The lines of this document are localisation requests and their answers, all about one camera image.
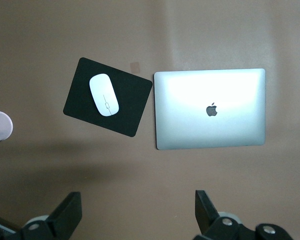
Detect silver laptop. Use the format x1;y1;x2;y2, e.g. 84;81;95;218
153;68;266;151

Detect pink mesh pen cup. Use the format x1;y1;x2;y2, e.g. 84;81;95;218
0;110;14;144

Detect translucent tape patch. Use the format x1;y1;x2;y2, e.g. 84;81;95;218
129;61;141;75

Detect black mouse pad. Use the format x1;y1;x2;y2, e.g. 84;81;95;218
62;57;154;138

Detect white computer mouse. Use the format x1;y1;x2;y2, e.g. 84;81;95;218
89;73;120;117

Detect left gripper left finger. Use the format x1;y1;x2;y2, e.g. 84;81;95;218
21;191;83;240

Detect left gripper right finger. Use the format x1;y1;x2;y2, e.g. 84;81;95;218
193;189;295;240

